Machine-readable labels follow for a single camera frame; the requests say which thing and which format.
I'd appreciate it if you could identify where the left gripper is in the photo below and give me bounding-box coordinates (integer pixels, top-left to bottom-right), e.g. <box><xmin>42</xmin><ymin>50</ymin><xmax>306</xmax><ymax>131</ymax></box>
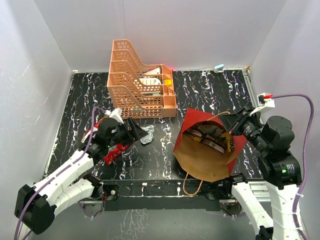
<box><xmin>107</xmin><ymin>117</ymin><xmax>148</xmax><ymax>148</ymax></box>

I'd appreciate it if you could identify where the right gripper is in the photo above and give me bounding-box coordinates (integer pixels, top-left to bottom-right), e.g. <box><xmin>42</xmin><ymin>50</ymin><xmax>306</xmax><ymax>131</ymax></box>
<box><xmin>217</xmin><ymin>105</ymin><xmax>270</xmax><ymax>152</ymax></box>

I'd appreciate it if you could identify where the silver foil snack packet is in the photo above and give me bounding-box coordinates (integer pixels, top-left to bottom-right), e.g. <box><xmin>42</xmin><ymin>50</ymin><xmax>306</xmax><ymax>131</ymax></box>
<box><xmin>140</xmin><ymin>125</ymin><xmax>155</xmax><ymax>145</ymax></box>

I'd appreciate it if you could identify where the red candy bag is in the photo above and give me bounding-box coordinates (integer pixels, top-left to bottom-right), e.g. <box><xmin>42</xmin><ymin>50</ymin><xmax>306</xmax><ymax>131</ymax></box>
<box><xmin>78</xmin><ymin>117</ymin><xmax>130</xmax><ymax>165</ymax></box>

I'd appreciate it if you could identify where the red brown paper bag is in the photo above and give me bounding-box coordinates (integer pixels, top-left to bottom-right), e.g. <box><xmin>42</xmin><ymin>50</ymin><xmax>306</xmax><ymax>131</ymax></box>
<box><xmin>173</xmin><ymin>108</ymin><xmax>247</xmax><ymax>196</ymax></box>

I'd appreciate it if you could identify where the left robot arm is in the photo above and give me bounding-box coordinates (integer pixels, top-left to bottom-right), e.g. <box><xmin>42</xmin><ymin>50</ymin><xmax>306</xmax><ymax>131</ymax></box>
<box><xmin>14</xmin><ymin>117</ymin><xmax>148</xmax><ymax>240</ymax></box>

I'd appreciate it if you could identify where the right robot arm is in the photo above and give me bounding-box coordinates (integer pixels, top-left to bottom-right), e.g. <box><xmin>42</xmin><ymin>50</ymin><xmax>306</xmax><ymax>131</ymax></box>
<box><xmin>218</xmin><ymin>107</ymin><xmax>305</xmax><ymax>240</ymax></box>

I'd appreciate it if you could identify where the yellow snack packet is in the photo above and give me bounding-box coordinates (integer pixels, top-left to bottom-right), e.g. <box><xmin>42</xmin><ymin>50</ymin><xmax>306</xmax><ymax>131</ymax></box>
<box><xmin>220</xmin><ymin>132</ymin><xmax>235</xmax><ymax>152</ymax></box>

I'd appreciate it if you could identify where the peach plastic file organizer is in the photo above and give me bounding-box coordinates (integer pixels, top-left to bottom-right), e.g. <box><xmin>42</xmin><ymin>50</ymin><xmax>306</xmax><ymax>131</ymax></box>
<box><xmin>107</xmin><ymin>39</ymin><xmax>177</xmax><ymax>119</ymax></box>

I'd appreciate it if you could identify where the light blue eraser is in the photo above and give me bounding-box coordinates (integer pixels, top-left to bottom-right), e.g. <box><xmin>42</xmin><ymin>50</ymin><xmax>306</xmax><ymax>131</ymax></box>
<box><xmin>213</xmin><ymin>64</ymin><xmax>224</xmax><ymax>73</ymax></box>

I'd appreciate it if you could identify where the orange yellow round object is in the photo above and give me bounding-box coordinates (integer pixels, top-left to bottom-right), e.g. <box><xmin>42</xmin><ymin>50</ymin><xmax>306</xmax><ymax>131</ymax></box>
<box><xmin>163</xmin><ymin>79</ymin><xmax>173</xmax><ymax>87</ymax></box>

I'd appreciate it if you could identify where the white box in organizer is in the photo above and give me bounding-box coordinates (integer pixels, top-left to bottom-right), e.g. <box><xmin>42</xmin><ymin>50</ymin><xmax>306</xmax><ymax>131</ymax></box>
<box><xmin>144</xmin><ymin>67</ymin><xmax>162</xmax><ymax>75</ymax></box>

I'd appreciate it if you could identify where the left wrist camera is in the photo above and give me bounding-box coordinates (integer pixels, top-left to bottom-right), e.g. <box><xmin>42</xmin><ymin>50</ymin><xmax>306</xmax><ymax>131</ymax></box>
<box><xmin>104</xmin><ymin>108</ymin><xmax>124</xmax><ymax>124</ymax></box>

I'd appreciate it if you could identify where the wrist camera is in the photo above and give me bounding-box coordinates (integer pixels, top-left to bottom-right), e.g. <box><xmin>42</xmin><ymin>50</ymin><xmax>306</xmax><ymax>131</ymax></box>
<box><xmin>249</xmin><ymin>92</ymin><xmax>275</xmax><ymax>116</ymax></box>
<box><xmin>104</xmin><ymin>108</ymin><xmax>124</xmax><ymax>124</ymax></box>

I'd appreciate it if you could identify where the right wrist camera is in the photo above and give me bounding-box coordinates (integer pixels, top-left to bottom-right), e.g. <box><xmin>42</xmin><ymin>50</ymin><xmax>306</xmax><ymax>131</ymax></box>
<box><xmin>249</xmin><ymin>92</ymin><xmax>275</xmax><ymax>116</ymax></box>

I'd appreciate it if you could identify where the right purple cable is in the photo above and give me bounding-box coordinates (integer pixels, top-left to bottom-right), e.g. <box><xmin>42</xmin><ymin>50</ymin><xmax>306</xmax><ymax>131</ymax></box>
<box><xmin>271</xmin><ymin>93</ymin><xmax>315</xmax><ymax>240</ymax></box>

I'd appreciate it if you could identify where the aluminium front rail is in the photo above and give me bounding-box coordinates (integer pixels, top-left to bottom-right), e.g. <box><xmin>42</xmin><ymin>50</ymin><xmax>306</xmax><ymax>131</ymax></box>
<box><xmin>74</xmin><ymin>180</ymin><xmax>283</xmax><ymax>205</ymax></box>

